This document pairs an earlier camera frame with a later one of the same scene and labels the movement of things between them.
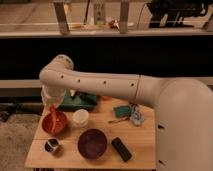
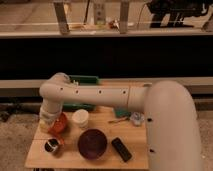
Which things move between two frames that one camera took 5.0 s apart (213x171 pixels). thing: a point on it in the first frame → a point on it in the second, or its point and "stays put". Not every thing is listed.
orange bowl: x=54 y=122 stays put
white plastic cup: x=80 y=118 stays put
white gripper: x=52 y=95 → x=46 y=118
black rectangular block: x=121 y=148 stays put
